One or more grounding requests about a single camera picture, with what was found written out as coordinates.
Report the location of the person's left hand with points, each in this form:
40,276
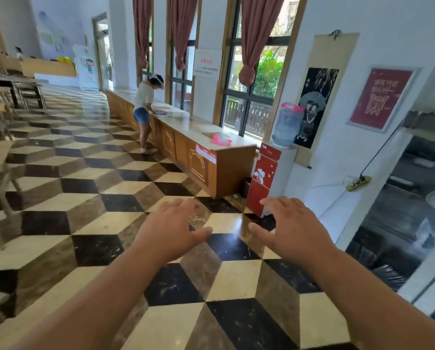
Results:
166,233

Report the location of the person's right hand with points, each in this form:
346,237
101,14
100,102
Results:
297,233

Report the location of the person's left thumb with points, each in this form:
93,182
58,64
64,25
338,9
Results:
199,235

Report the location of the person's right thumb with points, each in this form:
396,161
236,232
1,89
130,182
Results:
261,230

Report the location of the person's left forearm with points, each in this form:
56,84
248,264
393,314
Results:
93,302

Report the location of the person's right forearm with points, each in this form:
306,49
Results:
378,302

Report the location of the black waste bin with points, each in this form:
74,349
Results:
246,187

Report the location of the red and white water dispenser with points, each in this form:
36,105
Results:
263,178

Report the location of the red and white sticker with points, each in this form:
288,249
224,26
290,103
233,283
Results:
205,153

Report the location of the long wooden counter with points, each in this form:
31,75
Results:
188,149

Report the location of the pink plastic item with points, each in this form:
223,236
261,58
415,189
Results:
222,139

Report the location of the yellow power strip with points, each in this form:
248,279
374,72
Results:
359,183

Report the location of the clear water bottle pink cap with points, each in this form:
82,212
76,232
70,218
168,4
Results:
287,123

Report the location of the white papers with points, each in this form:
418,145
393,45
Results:
170,109

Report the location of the black framed window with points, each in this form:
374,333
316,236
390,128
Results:
183,76
254,94

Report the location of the hanging scroll ink painting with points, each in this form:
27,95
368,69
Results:
318,102

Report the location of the white paper notice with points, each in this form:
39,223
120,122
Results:
207,64

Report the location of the red framed poster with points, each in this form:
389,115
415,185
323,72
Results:
381,98

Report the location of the pink curtain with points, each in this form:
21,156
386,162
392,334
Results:
256,36
181,29
142,29

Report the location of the cartoon standing banner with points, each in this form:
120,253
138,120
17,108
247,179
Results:
86,67

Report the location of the open doorway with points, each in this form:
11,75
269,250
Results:
103,54

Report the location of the wooden reception desk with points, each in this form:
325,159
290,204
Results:
48,67

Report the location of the group of tables and chairs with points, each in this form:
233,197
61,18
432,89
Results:
9,94

